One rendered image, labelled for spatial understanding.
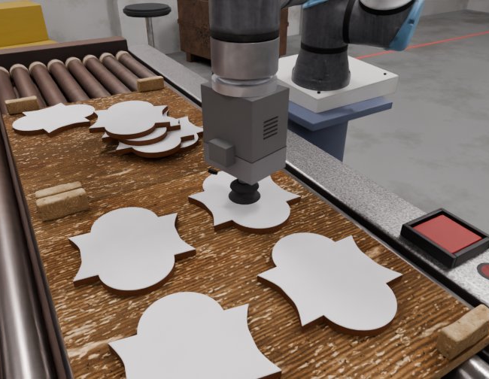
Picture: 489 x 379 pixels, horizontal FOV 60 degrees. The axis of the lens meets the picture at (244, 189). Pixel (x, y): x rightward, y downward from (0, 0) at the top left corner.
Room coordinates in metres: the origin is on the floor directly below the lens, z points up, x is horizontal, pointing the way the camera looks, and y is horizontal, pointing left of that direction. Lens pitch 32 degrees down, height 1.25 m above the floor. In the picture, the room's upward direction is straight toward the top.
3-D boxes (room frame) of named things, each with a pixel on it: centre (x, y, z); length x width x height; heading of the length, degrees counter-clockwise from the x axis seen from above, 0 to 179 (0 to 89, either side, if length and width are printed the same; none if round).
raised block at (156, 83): (0.94, 0.21, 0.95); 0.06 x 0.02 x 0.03; 121
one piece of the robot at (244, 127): (0.47, 0.01, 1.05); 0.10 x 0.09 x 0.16; 136
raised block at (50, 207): (0.45, 0.23, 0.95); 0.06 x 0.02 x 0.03; 121
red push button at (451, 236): (0.42, -0.25, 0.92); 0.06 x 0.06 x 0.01; 30
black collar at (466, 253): (0.42, -0.25, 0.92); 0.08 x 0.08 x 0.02; 30
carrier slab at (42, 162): (0.71, 0.23, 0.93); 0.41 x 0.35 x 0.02; 31
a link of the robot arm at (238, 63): (0.48, 0.00, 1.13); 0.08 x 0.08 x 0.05
